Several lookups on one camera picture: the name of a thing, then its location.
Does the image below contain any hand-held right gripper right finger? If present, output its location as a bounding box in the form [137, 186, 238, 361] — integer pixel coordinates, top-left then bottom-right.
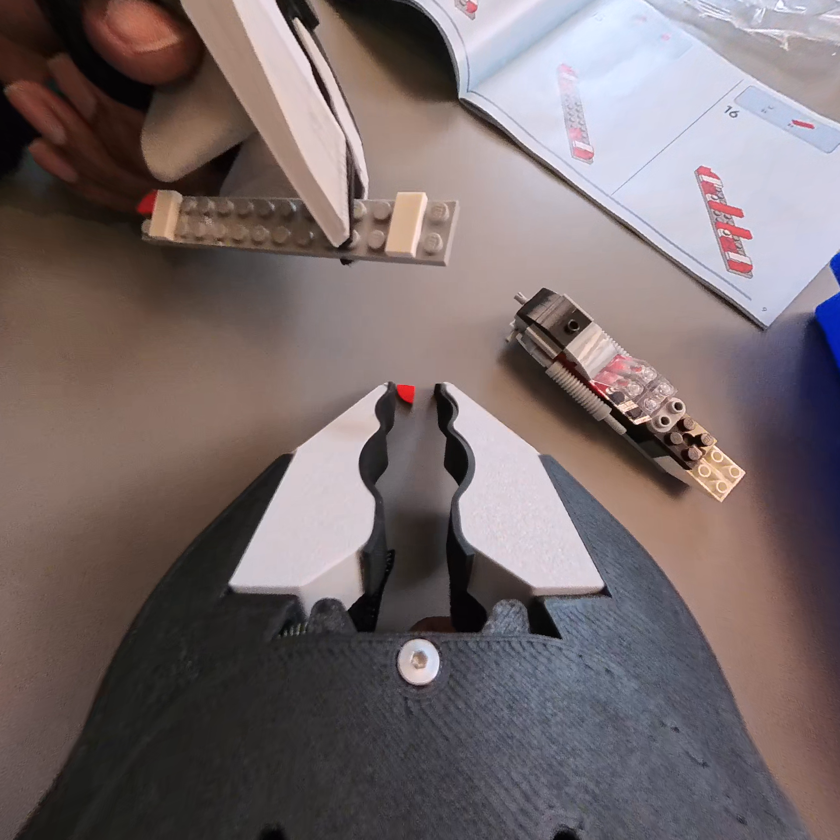
[433, 382, 607, 633]

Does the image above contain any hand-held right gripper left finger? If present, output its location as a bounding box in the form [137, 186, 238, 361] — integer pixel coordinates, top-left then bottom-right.
[227, 382, 400, 632]

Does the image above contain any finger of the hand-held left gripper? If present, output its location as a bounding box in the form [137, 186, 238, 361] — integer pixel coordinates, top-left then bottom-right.
[282, 0, 370, 201]
[179, 0, 352, 248]

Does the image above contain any long grey studded plate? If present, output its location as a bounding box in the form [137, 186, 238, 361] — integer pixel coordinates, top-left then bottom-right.
[141, 193, 460, 266]

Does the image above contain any grey desk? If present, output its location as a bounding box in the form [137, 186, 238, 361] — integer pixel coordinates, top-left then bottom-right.
[0, 0, 840, 840]

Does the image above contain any person's left hand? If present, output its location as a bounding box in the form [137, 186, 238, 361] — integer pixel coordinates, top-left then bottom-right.
[0, 0, 206, 212]

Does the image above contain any black white brick vehicle model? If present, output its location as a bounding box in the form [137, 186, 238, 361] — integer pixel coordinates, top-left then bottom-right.
[504, 287, 747, 503]

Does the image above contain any brick instruction booklet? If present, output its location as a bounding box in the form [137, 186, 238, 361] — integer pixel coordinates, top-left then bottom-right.
[331, 0, 840, 329]

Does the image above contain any blue plastic bin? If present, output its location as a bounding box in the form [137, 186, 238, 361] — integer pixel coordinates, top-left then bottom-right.
[814, 251, 840, 368]

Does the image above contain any clear plastic bag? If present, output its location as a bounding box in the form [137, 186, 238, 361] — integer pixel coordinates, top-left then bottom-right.
[646, 0, 840, 86]

